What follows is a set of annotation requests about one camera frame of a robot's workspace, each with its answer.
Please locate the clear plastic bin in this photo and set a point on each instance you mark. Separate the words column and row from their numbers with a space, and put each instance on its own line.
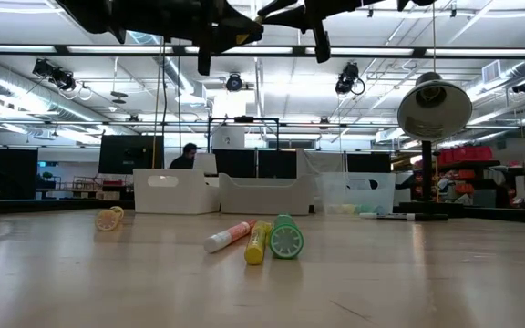
column 335, row 191

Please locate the black overhead frame bar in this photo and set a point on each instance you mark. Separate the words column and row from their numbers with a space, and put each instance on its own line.
column 299, row 50

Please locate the black desk lamp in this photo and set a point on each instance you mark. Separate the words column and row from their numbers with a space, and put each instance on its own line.
column 433, row 109

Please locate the black ceiling camera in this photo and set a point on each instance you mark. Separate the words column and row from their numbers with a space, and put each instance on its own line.
column 523, row 86
column 62, row 78
column 234, row 83
column 346, row 77

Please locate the blue chunky highlighter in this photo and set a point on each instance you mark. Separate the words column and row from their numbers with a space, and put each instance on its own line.
column 379, row 210

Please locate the dark partition panel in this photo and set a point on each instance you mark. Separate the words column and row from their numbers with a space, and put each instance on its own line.
column 9, row 173

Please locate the black Expo marker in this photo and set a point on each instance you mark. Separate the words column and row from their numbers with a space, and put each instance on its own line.
column 404, row 217

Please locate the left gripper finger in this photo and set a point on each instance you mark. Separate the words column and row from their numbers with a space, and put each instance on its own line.
column 230, row 25

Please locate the red storage bins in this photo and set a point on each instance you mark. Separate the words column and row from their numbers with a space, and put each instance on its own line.
column 465, row 155

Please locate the person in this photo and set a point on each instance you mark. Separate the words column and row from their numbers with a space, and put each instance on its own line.
column 185, row 157

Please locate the silver ventilation duct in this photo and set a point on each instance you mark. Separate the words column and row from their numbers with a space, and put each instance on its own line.
column 517, row 70

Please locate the grey plastic bin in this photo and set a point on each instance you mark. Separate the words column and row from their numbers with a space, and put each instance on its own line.
column 267, row 198

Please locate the white monitor back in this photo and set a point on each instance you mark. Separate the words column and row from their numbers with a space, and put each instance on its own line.
column 205, row 163

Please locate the white sheet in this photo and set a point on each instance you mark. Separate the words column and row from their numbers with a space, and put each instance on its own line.
column 322, row 161

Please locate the black rig frame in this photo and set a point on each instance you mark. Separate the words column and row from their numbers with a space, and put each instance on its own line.
column 244, row 119

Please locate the orange Expo marker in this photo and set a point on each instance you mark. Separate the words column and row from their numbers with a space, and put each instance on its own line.
column 226, row 236

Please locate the white numbered sign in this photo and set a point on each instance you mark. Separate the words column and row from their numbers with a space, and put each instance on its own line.
column 228, row 141

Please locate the black monitor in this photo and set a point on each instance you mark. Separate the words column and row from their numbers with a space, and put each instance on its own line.
column 367, row 162
column 130, row 155
column 235, row 161
column 276, row 164

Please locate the white plastic bin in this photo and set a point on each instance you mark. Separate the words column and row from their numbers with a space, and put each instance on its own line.
column 176, row 200

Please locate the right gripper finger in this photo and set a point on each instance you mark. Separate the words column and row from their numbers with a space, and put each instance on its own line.
column 296, row 18
column 283, row 5

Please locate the black storage shelf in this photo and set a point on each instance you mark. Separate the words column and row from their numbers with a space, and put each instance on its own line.
column 481, row 162

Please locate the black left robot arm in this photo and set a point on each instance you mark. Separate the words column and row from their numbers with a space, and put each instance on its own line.
column 89, row 16

